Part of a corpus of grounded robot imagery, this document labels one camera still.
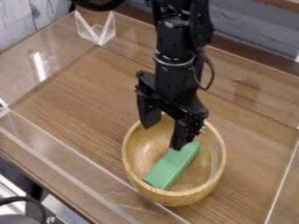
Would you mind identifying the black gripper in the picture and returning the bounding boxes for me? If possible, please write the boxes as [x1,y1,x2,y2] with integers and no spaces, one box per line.
[134,52,215,151]

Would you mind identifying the green rectangular block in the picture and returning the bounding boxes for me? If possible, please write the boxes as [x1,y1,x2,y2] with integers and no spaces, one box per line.
[143,141,201,190]

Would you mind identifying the clear acrylic enclosure walls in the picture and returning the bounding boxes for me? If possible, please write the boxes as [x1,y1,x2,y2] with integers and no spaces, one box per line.
[0,6,299,224]

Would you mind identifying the clear acrylic corner bracket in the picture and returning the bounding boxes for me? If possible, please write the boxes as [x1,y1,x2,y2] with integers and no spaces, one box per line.
[73,10,116,46]

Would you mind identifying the black table mount bracket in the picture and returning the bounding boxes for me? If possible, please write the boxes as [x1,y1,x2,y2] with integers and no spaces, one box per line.
[24,190,66,224]

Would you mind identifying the black cable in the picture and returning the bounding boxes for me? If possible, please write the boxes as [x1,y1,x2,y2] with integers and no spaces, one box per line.
[0,195,48,224]

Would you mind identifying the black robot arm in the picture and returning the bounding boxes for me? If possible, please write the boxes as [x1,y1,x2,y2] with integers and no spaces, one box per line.
[134,0,213,150]

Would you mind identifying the wooden brown bowl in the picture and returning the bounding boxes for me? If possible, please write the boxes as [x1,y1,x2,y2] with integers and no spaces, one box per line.
[121,116,227,207]

